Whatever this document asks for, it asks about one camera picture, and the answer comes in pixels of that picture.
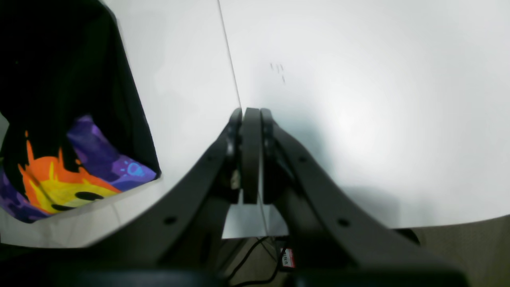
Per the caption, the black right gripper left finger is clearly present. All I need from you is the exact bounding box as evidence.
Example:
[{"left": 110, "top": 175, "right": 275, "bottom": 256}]
[{"left": 48, "top": 108, "right": 242, "bottom": 287}]

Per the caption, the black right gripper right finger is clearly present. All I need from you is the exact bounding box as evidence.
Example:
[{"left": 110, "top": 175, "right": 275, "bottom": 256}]
[{"left": 251, "top": 108, "right": 467, "bottom": 287}]

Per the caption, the black T-shirt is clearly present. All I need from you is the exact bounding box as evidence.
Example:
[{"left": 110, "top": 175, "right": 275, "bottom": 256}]
[{"left": 0, "top": 0, "right": 161, "bottom": 224}]

